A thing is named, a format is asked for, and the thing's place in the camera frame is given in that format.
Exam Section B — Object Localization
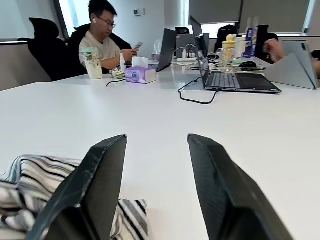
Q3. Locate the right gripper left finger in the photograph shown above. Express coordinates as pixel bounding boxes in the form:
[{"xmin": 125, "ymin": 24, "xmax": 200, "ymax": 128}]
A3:
[{"xmin": 25, "ymin": 134, "xmax": 129, "ymax": 240}]

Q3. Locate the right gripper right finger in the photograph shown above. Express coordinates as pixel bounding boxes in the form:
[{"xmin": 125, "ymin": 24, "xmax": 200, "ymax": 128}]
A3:
[{"xmin": 187, "ymin": 133, "xmax": 294, "ymax": 240}]

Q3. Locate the black and white striped T-shirt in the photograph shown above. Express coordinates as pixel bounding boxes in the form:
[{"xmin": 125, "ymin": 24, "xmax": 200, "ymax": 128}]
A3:
[{"xmin": 0, "ymin": 154, "xmax": 152, "ymax": 240}]

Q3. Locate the purple tissue box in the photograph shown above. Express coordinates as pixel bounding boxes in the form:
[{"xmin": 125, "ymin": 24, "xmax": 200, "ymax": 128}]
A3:
[{"xmin": 124, "ymin": 56, "xmax": 158, "ymax": 84}]

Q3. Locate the open grey laptop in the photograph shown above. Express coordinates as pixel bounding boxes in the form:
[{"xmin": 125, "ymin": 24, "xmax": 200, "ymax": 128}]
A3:
[{"xmin": 189, "ymin": 15, "xmax": 283, "ymax": 95}]

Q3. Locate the pale green floral tumbler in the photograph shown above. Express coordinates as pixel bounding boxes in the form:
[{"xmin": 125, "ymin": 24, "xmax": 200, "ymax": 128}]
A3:
[{"xmin": 79, "ymin": 46, "xmax": 104, "ymax": 80}]

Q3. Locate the small white spray bottle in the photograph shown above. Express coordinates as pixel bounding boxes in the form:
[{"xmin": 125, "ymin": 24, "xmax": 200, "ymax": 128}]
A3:
[{"xmin": 119, "ymin": 53, "xmax": 127, "ymax": 74}]

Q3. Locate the yellow bottle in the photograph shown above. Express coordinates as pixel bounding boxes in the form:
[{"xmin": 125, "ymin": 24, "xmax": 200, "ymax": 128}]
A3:
[{"xmin": 220, "ymin": 34, "xmax": 237, "ymax": 69}]

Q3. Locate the grey tablet stand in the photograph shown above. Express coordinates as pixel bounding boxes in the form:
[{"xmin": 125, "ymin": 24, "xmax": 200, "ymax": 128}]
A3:
[{"xmin": 263, "ymin": 40, "xmax": 320, "ymax": 90}]

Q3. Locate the black office chair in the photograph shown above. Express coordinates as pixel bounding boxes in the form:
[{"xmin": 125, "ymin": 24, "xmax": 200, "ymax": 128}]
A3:
[
  {"xmin": 214, "ymin": 24, "xmax": 241, "ymax": 54},
  {"xmin": 17, "ymin": 17, "xmax": 70, "ymax": 82}
]

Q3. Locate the open dark laptop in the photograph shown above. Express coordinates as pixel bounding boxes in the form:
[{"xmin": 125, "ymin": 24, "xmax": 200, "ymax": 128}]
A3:
[{"xmin": 147, "ymin": 28, "xmax": 178, "ymax": 73}]

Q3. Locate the black laptop cable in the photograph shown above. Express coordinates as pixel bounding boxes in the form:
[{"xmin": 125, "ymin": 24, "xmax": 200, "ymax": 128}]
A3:
[{"xmin": 177, "ymin": 76, "xmax": 220, "ymax": 105}]

